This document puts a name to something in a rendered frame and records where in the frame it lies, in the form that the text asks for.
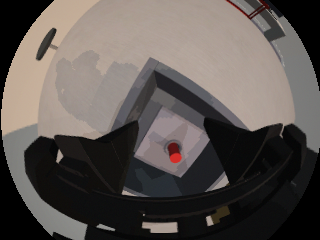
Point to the red peg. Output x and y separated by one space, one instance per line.
174 153

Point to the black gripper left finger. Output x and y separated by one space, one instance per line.
109 156

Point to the pale pink flat plate with hole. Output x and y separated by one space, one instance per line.
167 128

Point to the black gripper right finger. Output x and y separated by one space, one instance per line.
236 148

